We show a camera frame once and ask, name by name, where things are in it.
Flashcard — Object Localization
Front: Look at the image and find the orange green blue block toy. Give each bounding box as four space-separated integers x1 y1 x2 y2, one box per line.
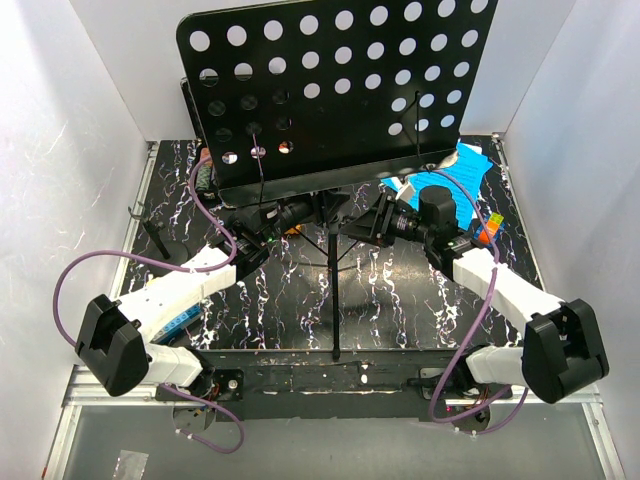
474 213 505 248

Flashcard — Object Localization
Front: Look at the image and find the black music stand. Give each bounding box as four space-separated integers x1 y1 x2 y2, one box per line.
176 1 497 349

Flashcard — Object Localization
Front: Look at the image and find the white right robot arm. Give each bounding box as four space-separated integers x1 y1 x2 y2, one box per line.
342 186 610 404

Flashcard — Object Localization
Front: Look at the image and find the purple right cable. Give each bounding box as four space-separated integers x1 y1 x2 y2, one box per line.
427 167 529 436

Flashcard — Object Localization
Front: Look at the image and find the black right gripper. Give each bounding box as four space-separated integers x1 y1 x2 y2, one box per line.
340 192 433 248

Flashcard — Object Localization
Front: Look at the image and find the black microphone stand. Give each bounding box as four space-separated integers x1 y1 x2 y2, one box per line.
140 219 191 265

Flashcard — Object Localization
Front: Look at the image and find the blue sheet music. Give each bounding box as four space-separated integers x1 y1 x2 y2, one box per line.
409 142 493 230

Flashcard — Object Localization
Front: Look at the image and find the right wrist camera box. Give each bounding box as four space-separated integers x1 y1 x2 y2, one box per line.
392 177 416 204

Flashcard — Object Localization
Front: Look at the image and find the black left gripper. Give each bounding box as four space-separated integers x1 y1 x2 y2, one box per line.
261 177 348 245

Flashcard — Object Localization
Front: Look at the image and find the black poker chip case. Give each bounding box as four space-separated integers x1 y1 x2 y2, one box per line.
179 77 221 201

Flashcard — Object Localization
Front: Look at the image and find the blue grey block stack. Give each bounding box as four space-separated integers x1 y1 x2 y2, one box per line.
152 304 202 345

